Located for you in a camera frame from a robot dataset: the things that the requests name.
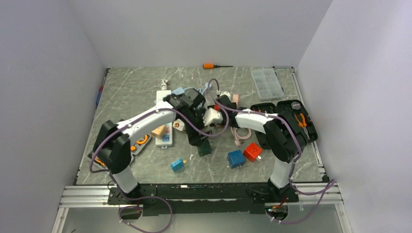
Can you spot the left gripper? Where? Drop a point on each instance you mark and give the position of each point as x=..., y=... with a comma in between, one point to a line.
x=194, y=137

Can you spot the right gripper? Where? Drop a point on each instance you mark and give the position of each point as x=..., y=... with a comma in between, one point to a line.
x=234, y=104

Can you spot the light blue power strip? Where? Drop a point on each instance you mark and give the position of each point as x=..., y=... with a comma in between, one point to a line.
x=201, y=91

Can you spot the pink round cable reel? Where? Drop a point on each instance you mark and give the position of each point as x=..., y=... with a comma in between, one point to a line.
x=235, y=98

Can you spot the white and blue cube adapter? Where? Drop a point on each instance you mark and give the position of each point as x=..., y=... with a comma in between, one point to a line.
x=179, y=125

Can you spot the red cube adapter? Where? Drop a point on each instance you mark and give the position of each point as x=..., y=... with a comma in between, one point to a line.
x=252, y=152

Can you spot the dark blue cube adapter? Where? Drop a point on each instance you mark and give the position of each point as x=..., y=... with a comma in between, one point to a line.
x=235, y=159

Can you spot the dark green cube adapter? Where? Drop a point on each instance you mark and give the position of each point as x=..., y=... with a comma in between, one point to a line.
x=204, y=148

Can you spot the orange cube adapter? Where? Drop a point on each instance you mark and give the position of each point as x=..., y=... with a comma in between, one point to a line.
x=159, y=132

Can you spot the white power strip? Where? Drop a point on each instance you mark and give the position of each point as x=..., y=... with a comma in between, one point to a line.
x=166, y=137

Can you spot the clear plastic organizer box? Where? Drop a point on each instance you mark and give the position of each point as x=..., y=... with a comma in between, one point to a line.
x=267, y=84

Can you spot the black tool case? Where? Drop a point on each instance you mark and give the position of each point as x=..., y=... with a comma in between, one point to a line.
x=291, y=110

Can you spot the grey tool case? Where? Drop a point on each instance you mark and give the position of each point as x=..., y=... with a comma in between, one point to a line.
x=136, y=146

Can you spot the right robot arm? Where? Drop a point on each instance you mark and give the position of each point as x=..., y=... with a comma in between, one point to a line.
x=282, y=127

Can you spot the blue red pen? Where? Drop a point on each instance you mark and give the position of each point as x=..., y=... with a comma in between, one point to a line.
x=100, y=93

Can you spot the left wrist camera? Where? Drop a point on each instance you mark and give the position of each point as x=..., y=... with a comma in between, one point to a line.
x=213, y=117

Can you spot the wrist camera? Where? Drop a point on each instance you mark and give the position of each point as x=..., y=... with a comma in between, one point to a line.
x=213, y=117
x=225, y=93

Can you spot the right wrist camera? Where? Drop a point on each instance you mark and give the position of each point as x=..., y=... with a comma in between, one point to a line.
x=225, y=93

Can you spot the orange handled screwdriver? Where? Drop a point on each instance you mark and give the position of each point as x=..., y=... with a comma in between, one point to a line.
x=213, y=66

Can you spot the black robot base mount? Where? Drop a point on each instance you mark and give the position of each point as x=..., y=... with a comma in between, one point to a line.
x=194, y=198

